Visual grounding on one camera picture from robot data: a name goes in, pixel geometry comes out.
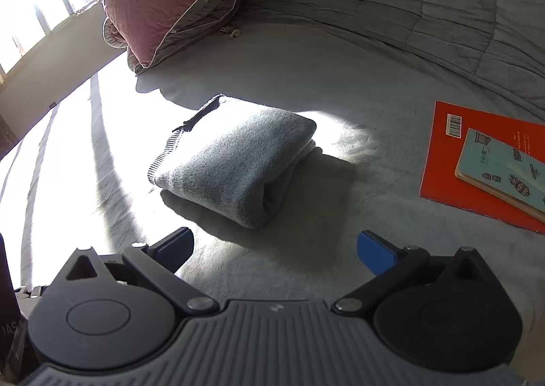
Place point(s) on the red book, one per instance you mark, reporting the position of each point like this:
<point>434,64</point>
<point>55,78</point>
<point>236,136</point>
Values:
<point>448,133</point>

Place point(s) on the grey bed sheet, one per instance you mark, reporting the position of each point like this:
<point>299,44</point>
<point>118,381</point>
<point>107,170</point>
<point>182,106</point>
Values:
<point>80,176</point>

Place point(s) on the grey pillow behind maroon pillow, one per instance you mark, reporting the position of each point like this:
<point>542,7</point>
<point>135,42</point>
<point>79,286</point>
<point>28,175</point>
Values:
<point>201,21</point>

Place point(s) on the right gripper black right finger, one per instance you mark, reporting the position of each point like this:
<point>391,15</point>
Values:
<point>414,283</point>

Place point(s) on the light blue illustrated book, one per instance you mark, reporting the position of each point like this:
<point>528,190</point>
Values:
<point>503,171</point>

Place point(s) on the grey knit sweater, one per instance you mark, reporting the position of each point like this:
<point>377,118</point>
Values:
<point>235,158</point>

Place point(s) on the folded white pink quilt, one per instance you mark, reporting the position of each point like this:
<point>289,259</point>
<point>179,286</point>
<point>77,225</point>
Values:
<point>111,35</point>

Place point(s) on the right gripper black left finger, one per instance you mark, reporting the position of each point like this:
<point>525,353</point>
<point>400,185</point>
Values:
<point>139,282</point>

